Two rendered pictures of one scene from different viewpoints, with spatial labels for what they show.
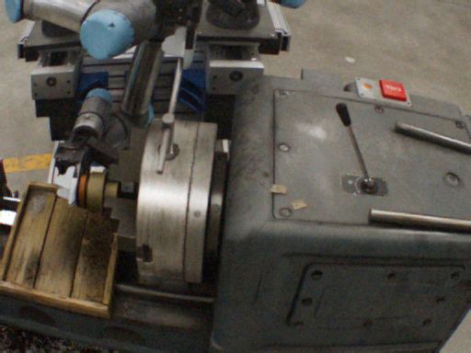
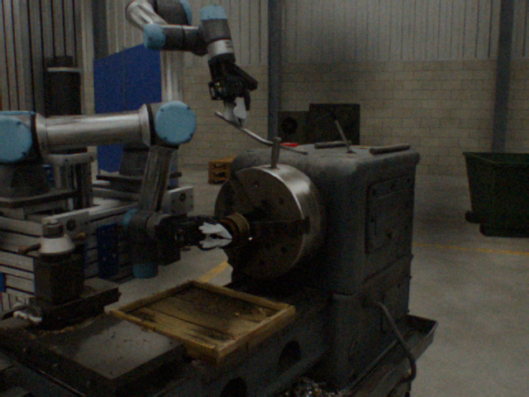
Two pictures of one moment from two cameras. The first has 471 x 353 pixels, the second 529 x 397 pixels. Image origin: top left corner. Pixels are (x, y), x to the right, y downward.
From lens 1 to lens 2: 1.38 m
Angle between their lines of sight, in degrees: 56
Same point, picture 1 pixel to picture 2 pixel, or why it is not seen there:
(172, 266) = (316, 230)
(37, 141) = not seen: outside the picture
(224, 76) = (177, 199)
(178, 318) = (313, 299)
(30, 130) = not seen: outside the picture
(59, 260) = (219, 320)
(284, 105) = not seen: hidden behind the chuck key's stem
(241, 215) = (341, 165)
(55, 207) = (159, 310)
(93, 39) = (173, 124)
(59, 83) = (78, 226)
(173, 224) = (310, 196)
